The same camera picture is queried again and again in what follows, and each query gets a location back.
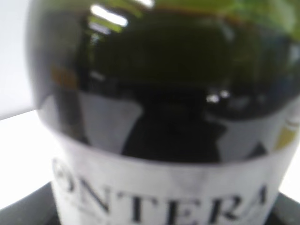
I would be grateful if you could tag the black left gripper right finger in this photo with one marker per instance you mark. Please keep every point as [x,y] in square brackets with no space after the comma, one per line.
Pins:
[285,211]

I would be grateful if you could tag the dark red wine bottle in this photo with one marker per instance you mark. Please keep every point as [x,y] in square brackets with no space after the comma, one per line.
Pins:
[167,112]

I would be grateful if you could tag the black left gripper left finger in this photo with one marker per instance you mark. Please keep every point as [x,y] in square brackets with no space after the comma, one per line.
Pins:
[38,208]

